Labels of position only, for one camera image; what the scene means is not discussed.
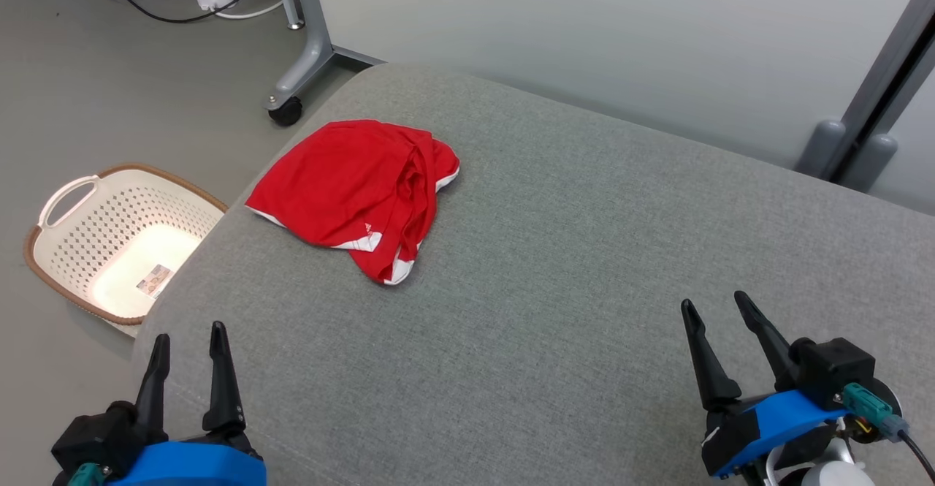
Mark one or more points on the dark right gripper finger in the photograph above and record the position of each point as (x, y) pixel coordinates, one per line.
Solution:
(767, 340)
(708, 362)

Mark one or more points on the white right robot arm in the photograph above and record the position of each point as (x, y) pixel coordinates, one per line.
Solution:
(825, 468)

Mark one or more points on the paper label sticker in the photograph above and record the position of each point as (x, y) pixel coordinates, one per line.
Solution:
(154, 281)

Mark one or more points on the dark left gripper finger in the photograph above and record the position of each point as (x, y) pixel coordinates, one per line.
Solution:
(153, 391)
(223, 391)

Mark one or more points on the grey metal table leg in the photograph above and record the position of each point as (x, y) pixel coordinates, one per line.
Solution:
(314, 40)

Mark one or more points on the red and white jersey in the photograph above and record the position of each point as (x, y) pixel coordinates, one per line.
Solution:
(343, 186)

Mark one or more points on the grey metal partition post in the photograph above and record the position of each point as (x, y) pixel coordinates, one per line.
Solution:
(869, 106)

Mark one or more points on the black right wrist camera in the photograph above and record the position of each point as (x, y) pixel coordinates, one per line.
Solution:
(836, 373)

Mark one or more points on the black caster wheel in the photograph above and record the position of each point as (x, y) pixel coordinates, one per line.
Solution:
(285, 111)

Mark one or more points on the cream perforated laundry basket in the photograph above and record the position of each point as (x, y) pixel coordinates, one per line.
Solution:
(124, 245)

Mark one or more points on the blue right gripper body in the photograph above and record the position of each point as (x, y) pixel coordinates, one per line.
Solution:
(767, 427)

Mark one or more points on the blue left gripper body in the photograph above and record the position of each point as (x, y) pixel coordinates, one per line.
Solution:
(190, 465)

